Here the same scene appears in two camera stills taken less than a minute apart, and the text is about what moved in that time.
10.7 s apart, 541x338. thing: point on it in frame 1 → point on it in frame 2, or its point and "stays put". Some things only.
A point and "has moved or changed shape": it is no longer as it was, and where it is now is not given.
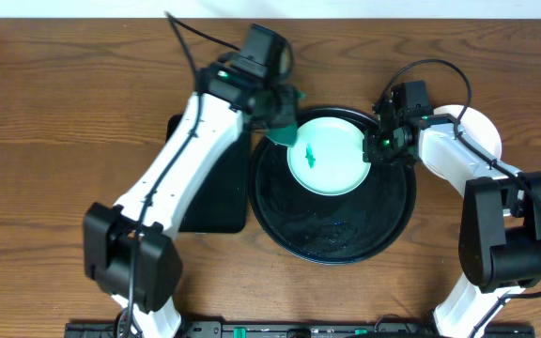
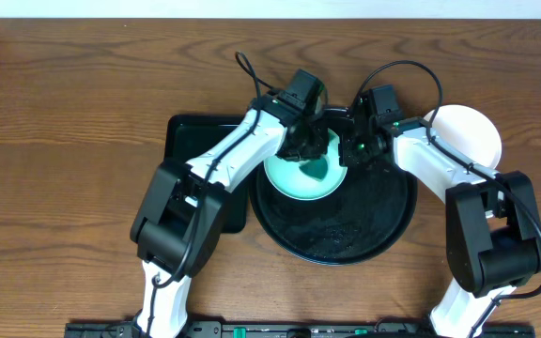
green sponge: (285, 136) has moved or changed shape
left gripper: (276, 115) → (300, 147)
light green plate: (328, 156) has moved or changed shape
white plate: (474, 127) stays put
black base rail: (111, 330) stays put
